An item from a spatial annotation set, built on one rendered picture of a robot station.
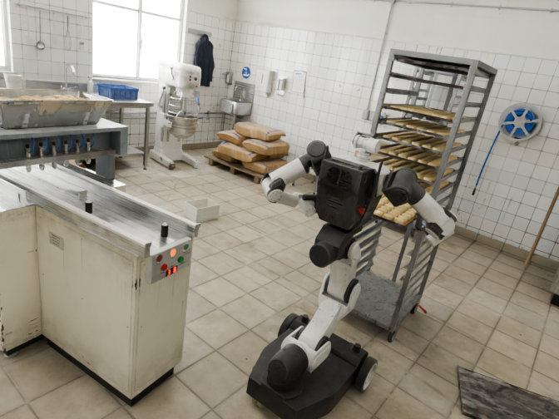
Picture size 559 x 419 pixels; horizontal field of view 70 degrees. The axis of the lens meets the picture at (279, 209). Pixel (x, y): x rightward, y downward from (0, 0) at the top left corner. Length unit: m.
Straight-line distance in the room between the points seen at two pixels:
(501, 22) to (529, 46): 0.40
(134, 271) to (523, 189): 4.38
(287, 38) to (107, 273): 5.23
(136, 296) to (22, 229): 0.70
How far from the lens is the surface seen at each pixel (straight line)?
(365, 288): 3.19
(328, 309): 2.26
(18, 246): 2.26
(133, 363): 2.03
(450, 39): 5.42
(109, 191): 2.24
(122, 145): 2.41
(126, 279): 1.81
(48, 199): 2.12
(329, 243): 1.87
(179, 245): 1.82
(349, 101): 5.86
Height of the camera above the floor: 1.66
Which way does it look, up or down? 20 degrees down
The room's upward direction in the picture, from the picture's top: 10 degrees clockwise
